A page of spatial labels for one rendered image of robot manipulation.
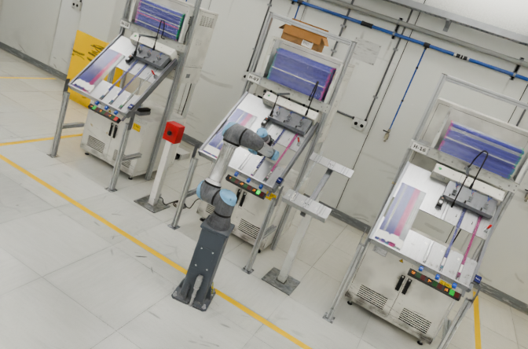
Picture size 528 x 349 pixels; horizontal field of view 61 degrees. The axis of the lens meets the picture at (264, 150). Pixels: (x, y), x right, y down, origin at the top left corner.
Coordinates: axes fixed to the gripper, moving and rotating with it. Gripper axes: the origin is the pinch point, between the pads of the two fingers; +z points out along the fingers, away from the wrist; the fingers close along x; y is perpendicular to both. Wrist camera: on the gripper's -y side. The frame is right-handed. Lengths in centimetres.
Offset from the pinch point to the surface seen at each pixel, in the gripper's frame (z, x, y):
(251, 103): 10, 38, 35
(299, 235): 18, -49, -44
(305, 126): 3.3, -15.1, 32.4
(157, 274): -20, 18, -118
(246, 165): -3.6, 8.6, -18.1
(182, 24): -6, 129, 71
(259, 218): 42, -8, -44
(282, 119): 2.8, 4.6, 30.5
